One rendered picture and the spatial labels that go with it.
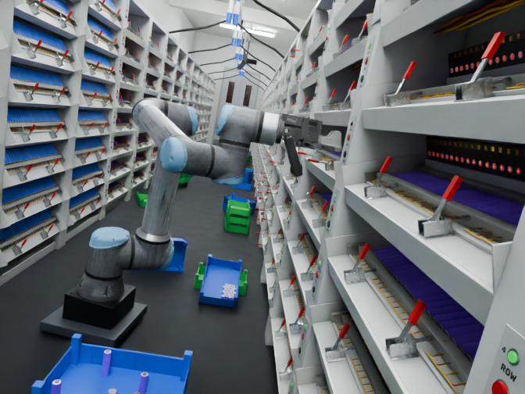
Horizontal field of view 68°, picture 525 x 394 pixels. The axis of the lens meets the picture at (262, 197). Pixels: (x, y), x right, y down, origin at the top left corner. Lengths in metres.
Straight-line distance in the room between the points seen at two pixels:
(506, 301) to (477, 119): 0.22
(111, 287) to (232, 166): 0.90
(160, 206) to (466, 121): 1.33
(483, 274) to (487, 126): 0.17
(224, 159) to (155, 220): 0.71
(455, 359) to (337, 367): 0.38
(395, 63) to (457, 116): 0.46
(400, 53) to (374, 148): 0.23
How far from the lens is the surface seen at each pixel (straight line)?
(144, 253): 1.75
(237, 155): 1.08
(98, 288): 1.78
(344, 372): 0.92
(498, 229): 0.56
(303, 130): 1.10
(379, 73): 1.00
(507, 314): 0.43
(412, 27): 0.85
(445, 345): 0.64
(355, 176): 0.99
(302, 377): 1.18
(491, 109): 0.51
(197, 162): 1.04
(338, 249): 1.02
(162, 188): 1.66
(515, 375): 0.42
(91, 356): 1.16
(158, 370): 1.14
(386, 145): 1.00
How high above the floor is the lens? 1.00
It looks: 11 degrees down
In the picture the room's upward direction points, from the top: 11 degrees clockwise
